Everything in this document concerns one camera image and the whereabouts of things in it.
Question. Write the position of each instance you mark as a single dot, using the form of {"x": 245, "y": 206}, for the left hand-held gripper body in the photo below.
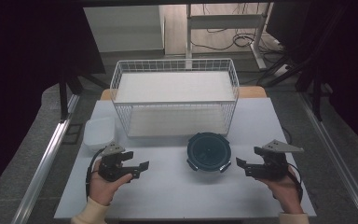
{"x": 112, "y": 169}

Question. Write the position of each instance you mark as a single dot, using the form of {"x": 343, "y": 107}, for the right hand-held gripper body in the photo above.
{"x": 272, "y": 168}

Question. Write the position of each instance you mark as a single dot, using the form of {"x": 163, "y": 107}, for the white lidded container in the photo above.
{"x": 99, "y": 133}

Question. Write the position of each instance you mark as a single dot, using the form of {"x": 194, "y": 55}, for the person's left hand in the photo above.
{"x": 101, "y": 189}

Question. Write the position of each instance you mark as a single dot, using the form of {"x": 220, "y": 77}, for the person's right hand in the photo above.
{"x": 287, "y": 194}

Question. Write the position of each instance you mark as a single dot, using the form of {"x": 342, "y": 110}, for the dark round lidded container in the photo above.
{"x": 209, "y": 152}

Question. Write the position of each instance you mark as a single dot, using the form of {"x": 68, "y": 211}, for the wooden table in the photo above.
{"x": 251, "y": 92}

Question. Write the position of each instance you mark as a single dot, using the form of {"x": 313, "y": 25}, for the black stand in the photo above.
{"x": 316, "y": 99}
{"x": 63, "y": 99}

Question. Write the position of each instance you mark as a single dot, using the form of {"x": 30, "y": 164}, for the black curtain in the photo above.
{"x": 351, "y": 68}
{"x": 18, "y": 77}

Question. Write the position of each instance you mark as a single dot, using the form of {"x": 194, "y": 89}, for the white cabinet panel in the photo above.
{"x": 122, "y": 28}

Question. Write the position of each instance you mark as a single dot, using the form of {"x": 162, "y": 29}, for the aluminium rail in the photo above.
{"x": 43, "y": 161}
{"x": 338, "y": 161}

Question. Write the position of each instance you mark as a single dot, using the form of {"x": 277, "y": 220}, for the white desk frame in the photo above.
{"x": 223, "y": 21}

